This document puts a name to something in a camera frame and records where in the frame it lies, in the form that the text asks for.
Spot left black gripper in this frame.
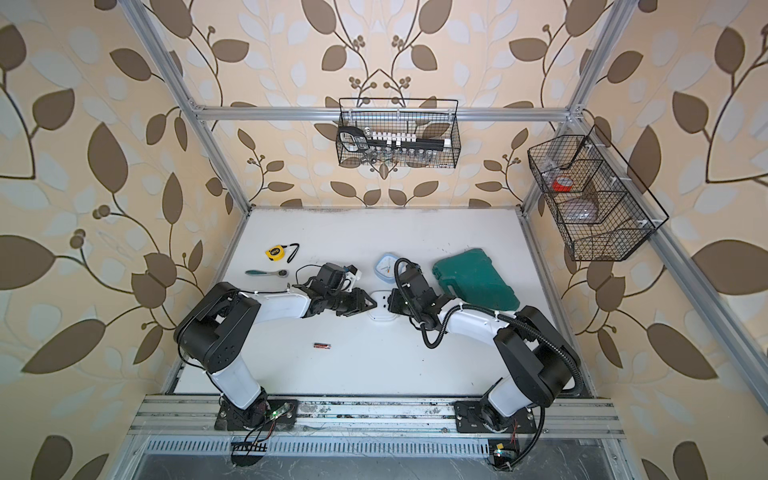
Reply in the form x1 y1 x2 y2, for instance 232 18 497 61
325 289 379 316

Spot light blue alarm clock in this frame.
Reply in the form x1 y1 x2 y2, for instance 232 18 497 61
374 253 399 284

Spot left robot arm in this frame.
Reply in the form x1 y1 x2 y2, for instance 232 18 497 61
173 282 377 410

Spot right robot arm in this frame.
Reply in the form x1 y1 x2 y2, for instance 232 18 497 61
387 285 585 431

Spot green plastic case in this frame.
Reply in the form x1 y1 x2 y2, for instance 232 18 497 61
432 248 520 311

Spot yellow tape measure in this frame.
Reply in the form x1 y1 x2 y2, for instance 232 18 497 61
265 243 300 263

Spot clear plastic bag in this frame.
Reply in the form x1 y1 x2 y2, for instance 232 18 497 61
558 198 599 224

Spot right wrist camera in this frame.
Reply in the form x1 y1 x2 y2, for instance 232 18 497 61
395 261 430 297

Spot teal handled ratchet tool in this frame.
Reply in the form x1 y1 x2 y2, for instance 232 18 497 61
245 269 288 278

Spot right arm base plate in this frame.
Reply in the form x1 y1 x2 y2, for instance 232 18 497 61
453 400 537 435

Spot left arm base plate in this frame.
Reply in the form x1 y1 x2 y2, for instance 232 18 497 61
214 396 299 431

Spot socket bit rail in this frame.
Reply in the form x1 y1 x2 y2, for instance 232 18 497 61
373 131 453 152

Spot black handled scissors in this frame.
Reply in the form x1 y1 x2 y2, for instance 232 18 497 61
337 126 386 153

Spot back black wire basket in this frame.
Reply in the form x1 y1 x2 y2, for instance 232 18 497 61
335 96 462 170

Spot black wire basket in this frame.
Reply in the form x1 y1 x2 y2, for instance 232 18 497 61
527 126 669 262
335 96 462 170

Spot right black wire basket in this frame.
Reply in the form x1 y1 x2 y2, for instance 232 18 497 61
527 126 669 262

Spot aluminium front rail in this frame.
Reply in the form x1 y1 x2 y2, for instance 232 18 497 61
128 394 626 440

